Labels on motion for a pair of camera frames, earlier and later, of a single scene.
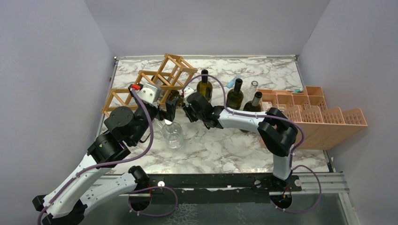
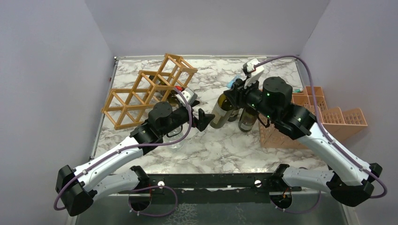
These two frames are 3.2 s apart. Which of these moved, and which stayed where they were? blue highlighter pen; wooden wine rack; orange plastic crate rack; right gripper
Moved: right gripper
Stayed: orange plastic crate rack; blue highlighter pen; wooden wine rack
